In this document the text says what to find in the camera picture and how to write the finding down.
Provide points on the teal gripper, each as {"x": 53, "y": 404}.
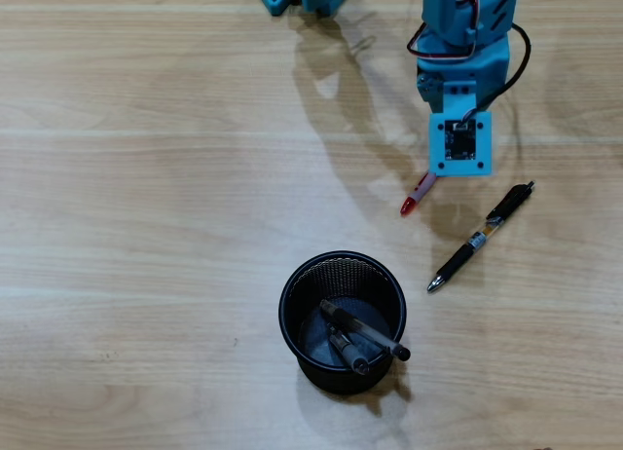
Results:
{"x": 426, "y": 88}

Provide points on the red retractable pen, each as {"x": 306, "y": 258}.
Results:
{"x": 414, "y": 199}

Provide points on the black retractable pen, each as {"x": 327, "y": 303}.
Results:
{"x": 457, "y": 262}

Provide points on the dark grey pen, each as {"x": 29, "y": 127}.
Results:
{"x": 365, "y": 330}

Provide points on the clear retractable pen grey grip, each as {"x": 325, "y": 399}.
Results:
{"x": 350, "y": 355}

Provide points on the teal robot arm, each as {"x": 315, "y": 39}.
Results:
{"x": 448, "y": 11}

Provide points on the black mesh pen holder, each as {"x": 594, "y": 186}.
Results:
{"x": 340, "y": 384}

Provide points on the teal wrist camera module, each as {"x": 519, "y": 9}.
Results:
{"x": 482, "y": 148}

